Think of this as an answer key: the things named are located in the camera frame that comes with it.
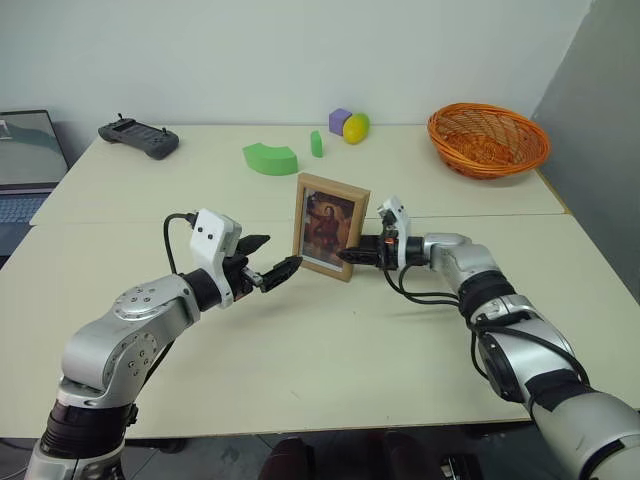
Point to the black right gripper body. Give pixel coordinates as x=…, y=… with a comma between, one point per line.
x=385, y=256

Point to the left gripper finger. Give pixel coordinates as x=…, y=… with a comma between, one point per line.
x=281, y=272
x=256, y=242

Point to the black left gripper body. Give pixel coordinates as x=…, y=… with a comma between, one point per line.
x=239, y=280

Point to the wooden picture frame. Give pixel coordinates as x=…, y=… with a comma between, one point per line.
x=327, y=227

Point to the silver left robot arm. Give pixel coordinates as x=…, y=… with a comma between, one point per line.
x=135, y=320

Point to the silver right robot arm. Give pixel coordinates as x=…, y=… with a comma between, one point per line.
x=525, y=340

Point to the green arch foam block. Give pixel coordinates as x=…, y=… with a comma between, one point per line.
x=270, y=159

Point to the small green foam block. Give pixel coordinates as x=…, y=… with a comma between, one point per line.
x=316, y=145

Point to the yellow green toy lemon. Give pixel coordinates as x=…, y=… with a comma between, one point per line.
x=356, y=129

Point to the purple foam cube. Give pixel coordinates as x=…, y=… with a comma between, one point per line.
x=338, y=120

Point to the orange wicker basket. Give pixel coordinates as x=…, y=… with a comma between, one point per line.
x=487, y=137

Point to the black handheld controller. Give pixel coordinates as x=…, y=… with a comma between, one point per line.
x=140, y=136

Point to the dark red rounded shape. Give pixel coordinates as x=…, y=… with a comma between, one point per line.
x=290, y=460

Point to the grey laptop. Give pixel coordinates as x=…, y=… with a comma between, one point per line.
x=25, y=150

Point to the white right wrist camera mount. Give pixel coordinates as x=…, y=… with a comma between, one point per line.
x=397, y=212

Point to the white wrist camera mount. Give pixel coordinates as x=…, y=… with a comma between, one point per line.
x=212, y=237
x=397, y=212

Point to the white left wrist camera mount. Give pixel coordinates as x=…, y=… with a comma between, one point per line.
x=212, y=237

